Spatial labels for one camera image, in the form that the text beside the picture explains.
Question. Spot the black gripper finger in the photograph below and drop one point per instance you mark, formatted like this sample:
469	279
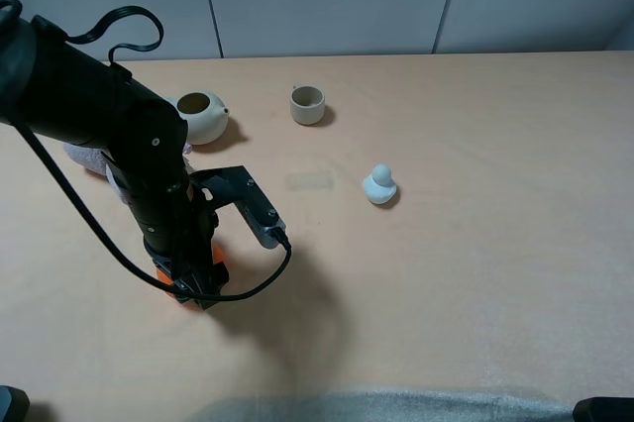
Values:
208	280

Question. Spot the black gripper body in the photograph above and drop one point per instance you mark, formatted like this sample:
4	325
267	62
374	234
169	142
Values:
179	236

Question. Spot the orange mandarin fruit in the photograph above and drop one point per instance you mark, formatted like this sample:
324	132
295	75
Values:
216	254

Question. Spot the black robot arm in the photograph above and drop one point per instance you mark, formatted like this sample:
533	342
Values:
51	88

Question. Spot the black object bottom left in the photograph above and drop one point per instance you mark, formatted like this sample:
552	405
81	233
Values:
14	404

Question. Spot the black object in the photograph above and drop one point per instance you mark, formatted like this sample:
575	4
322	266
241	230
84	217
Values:
604	409
14	404

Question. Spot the black object bottom right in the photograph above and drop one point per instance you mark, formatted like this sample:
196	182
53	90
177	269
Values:
604	409

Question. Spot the rolled pink towel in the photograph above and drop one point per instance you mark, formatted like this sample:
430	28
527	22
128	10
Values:
94	161

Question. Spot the beige ceramic teapot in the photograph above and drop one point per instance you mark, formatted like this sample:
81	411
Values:
206	116

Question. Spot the beige ceramic cup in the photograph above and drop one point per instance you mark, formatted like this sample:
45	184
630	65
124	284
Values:
307	105

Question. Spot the grey cloth at bottom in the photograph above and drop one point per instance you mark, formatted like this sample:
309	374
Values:
386	405

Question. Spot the white duck figurine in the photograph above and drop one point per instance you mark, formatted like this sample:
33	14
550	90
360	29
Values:
379	187

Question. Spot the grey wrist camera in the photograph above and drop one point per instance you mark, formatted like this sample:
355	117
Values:
234	185

